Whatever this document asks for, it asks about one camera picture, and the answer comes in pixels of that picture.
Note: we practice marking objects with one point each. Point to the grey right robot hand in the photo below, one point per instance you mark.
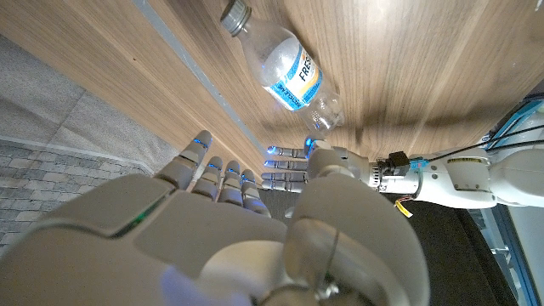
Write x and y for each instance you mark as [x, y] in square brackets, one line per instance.
[178, 255]

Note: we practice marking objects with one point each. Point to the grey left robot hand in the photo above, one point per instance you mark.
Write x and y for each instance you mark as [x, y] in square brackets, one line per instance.
[336, 161]

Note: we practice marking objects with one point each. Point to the clear plastic water bottle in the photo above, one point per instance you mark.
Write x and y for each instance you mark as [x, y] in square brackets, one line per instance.
[289, 68]

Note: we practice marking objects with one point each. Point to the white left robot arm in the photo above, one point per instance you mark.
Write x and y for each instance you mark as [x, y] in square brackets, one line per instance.
[467, 178]

